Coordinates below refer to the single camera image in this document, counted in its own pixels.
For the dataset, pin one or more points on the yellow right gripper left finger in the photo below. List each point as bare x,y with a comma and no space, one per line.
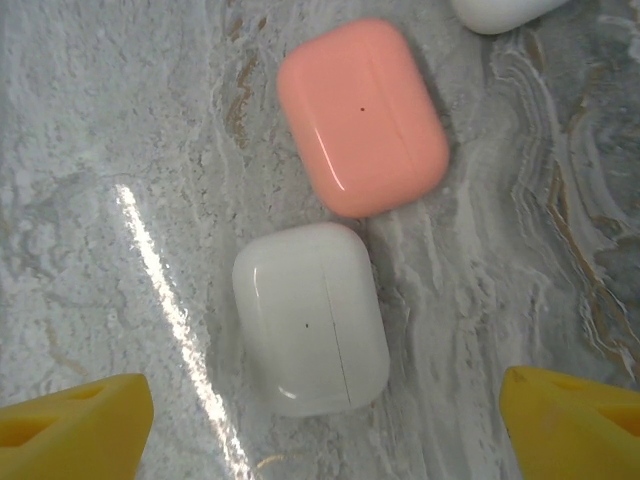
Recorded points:
75,435

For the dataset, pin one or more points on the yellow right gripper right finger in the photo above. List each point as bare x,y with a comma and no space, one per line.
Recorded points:
575,435

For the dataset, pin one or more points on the white earbud charging case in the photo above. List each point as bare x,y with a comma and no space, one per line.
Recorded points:
305,320
500,12

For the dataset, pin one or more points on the pink earbud charging case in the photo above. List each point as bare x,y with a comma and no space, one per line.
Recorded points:
360,120

